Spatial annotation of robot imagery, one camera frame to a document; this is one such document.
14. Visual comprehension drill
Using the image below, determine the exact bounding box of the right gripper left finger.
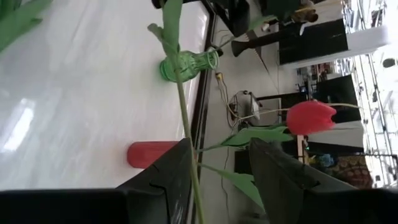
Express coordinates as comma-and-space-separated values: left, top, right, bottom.
118, 138, 195, 224

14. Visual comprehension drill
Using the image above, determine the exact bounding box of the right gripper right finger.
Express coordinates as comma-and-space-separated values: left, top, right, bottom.
249, 138, 359, 224

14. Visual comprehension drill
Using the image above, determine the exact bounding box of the red artificial tulip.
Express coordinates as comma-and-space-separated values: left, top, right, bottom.
197, 100, 337, 154
147, 0, 206, 224

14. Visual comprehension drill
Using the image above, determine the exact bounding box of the red glass vase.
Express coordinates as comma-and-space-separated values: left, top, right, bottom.
126, 140, 181, 170

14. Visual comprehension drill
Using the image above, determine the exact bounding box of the green glass vase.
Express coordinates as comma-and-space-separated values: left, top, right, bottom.
159, 49, 220, 83

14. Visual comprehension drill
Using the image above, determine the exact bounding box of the floral patterned backdrop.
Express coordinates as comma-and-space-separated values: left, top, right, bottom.
310, 154, 374, 190

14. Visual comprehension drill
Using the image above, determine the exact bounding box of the black screen panel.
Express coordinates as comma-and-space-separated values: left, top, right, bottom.
316, 74, 363, 124

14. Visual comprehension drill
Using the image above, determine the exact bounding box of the black desk panel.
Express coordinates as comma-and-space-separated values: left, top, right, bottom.
279, 18, 349, 66

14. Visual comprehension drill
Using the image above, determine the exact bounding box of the black metal table frame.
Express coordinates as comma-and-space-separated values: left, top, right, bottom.
186, 0, 220, 224

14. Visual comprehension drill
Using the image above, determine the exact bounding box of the long yellow floor cable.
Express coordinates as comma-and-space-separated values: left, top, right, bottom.
214, 70, 242, 129

